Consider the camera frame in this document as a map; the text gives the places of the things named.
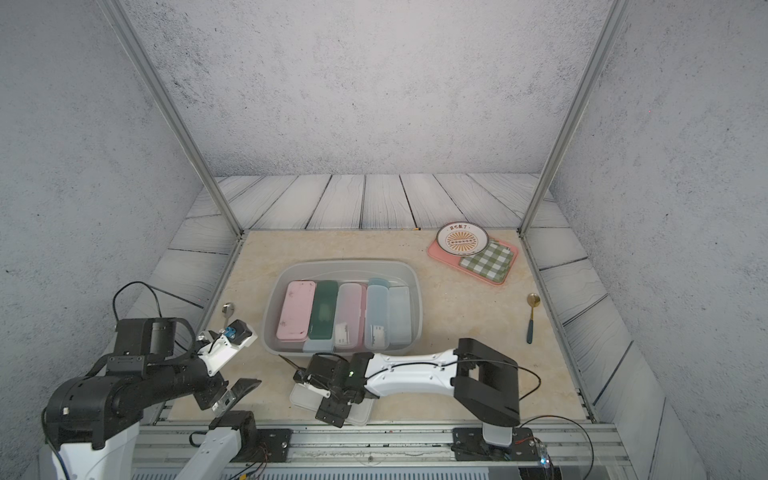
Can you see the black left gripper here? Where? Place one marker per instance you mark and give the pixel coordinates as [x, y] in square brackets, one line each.
[217, 388]

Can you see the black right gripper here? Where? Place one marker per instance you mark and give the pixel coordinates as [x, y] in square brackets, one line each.
[329, 413]

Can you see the grey pencil case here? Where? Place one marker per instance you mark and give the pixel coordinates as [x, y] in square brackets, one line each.
[303, 397]

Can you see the clear case with label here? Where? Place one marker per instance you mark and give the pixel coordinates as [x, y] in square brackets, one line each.
[377, 318]

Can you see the dark green pencil case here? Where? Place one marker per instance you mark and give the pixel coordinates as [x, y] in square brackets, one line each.
[323, 310]

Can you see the pale pink pencil case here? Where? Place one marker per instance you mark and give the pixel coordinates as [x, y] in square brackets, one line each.
[296, 311]

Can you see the grey plastic storage box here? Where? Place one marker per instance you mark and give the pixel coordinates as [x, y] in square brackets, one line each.
[341, 271]

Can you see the light blue pencil case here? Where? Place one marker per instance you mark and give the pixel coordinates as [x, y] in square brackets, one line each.
[313, 346]

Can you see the teal pencil case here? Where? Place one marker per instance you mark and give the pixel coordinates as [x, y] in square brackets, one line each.
[379, 282]

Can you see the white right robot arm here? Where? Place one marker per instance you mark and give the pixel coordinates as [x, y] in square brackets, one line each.
[484, 381]

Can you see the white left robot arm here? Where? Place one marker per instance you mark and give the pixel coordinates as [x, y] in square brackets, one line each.
[91, 423]

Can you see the silver spoon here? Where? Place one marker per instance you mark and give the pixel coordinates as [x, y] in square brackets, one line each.
[228, 310]

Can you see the pink serving tray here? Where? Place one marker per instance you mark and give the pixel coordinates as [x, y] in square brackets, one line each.
[436, 253]

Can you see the orange patterned plate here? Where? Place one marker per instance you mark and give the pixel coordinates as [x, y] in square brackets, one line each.
[462, 239]

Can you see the green checkered cloth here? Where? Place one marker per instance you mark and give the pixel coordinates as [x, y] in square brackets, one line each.
[492, 264]

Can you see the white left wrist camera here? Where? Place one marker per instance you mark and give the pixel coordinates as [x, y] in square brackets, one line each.
[225, 345]

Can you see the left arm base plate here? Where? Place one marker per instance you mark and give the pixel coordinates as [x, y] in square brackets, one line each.
[263, 445]

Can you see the aluminium front rail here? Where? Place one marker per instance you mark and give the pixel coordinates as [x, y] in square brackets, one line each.
[423, 450]

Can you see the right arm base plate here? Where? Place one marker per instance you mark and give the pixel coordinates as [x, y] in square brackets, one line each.
[498, 447]

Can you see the gold spoon dark handle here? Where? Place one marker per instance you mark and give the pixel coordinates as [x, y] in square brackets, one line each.
[533, 301]

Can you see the aluminium frame post left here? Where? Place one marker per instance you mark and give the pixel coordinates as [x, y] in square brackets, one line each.
[133, 47]

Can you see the aluminium frame post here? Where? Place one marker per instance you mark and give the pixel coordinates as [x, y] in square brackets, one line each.
[133, 47]
[594, 67]

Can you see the aluminium frame post right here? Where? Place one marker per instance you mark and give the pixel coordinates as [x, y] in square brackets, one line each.
[594, 67]

